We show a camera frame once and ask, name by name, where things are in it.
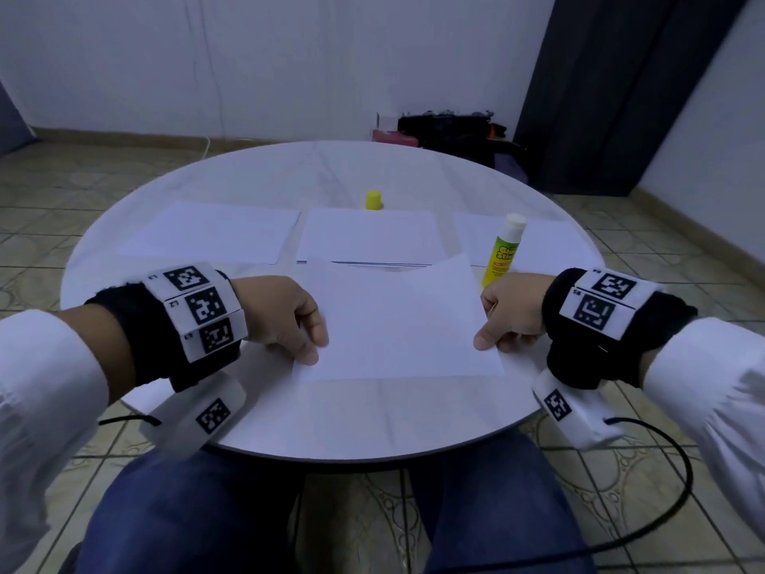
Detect person's left hand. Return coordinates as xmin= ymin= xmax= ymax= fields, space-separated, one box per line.
xmin=230 ymin=274 xmax=330 ymax=367

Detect person's right hand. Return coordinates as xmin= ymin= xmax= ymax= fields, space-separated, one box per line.
xmin=473 ymin=271 xmax=557 ymax=354

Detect yellow glue stick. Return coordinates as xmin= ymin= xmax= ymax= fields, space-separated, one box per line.
xmin=481 ymin=212 xmax=528 ymax=289

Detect white paper stack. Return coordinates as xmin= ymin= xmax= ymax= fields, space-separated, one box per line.
xmin=457 ymin=212 xmax=605 ymax=276
xmin=116 ymin=202 xmax=301 ymax=266

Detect single white paper sheet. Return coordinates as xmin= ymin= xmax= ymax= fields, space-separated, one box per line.
xmin=292 ymin=253 xmax=506 ymax=383
xmin=295 ymin=206 xmax=449 ymax=268

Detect person's right forearm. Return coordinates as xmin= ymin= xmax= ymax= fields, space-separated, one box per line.
xmin=639 ymin=316 xmax=765 ymax=545

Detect person's left forearm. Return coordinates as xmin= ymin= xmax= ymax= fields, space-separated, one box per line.
xmin=0 ymin=302 xmax=135 ymax=574

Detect person's legs in blue jeans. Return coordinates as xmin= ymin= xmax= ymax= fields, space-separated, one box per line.
xmin=60 ymin=427 xmax=599 ymax=574

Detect black right wristband with markers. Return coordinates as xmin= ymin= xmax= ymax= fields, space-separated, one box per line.
xmin=541 ymin=266 xmax=700 ymax=391

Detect black wristband with markers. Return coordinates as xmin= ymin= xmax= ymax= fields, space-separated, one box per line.
xmin=84 ymin=262 xmax=250 ymax=393
xmin=541 ymin=266 xmax=700 ymax=391

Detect black left wristband with markers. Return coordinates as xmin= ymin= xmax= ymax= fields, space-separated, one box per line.
xmin=84 ymin=262 xmax=250 ymax=393

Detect blue suitcase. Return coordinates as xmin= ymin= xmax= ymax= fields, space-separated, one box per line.
xmin=492 ymin=149 xmax=531 ymax=187

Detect black bag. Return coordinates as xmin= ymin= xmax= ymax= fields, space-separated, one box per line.
xmin=397 ymin=109 xmax=516 ymax=165

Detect pink box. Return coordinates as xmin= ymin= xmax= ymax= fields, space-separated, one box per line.
xmin=371 ymin=128 xmax=420 ymax=147

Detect black wardrobe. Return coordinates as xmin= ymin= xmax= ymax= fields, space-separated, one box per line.
xmin=514 ymin=0 xmax=752 ymax=196

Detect grey door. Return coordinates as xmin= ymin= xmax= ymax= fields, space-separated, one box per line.
xmin=0 ymin=80 xmax=37 ymax=156

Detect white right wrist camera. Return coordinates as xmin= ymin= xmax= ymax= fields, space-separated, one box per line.
xmin=532 ymin=367 xmax=626 ymax=452

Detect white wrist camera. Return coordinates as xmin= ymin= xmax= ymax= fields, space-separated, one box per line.
xmin=532 ymin=367 xmax=626 ymax=452
xmin=141 ymin=370 xmax=249 ymax=462

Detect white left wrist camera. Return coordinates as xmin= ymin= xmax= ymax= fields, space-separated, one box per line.
xmin=141 ymin=370 xmax=249 ymax=462

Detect black left camera cable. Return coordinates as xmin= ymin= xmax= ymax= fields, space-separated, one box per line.
xmin=96 ymin=411 xmax=163 ymax=428

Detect black camera cable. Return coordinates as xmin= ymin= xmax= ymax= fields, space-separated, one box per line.
xmin=96 ymin=411 xmax=163 ymax=428
xmin=424 ymin=415 xmax=697 ymax=574

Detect black right camera cable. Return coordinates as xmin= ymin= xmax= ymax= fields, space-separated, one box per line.
xmin=424 ymin=415 xmax=697 ymax=574

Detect white wall cable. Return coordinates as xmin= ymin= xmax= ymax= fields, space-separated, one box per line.
xmin=179 ymin=0 xmax=226 ymax=156

